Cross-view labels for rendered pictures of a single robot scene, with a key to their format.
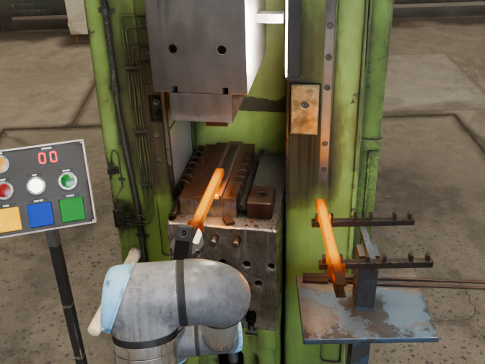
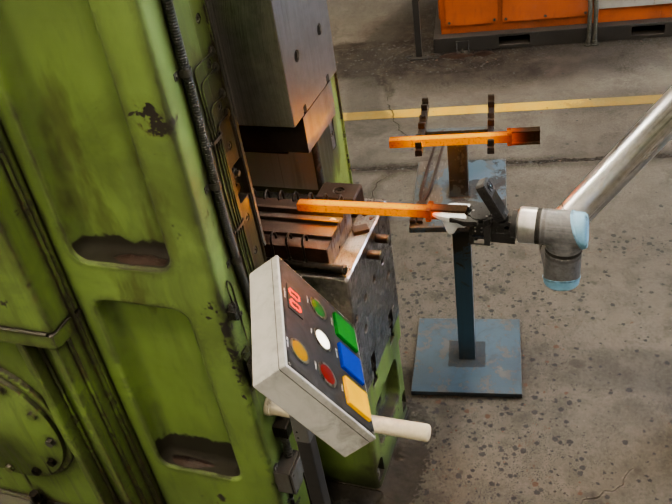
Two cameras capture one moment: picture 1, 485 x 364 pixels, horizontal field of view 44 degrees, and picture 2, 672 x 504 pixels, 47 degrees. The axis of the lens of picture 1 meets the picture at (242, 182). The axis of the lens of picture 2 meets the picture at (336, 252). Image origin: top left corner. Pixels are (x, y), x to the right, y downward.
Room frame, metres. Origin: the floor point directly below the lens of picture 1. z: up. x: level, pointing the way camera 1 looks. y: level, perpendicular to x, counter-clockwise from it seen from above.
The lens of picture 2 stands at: (1.35, 1.80, 2.18)
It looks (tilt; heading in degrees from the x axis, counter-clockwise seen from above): 37 degrees down; 284
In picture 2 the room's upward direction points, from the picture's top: 10 degrees counter-clockwise
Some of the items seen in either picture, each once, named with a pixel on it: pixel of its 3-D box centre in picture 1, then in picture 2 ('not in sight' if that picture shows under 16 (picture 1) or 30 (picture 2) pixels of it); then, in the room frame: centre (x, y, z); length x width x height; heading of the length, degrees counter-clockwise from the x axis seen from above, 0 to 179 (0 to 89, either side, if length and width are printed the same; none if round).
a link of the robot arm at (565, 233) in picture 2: not in sight; (562, 229); (1.17, 0.21, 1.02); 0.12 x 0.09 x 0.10; 169
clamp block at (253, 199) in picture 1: (261, 201); (340, 199); (1.77, -0.06, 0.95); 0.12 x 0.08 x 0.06; 169
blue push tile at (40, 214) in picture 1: (40, 214); (349, 364); (1.64, 0.66, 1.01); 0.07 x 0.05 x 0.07; 104
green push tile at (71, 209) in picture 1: (72, 209); (343, 333); (1.67, 0.56, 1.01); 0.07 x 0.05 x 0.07; 104
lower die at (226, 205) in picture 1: (219, 175); (269, 228); (1.95, 0.08, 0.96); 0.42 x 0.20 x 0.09; 169
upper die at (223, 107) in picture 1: (214, 84); (242, 112); (1.95, 0.08, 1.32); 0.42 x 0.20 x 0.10; 169
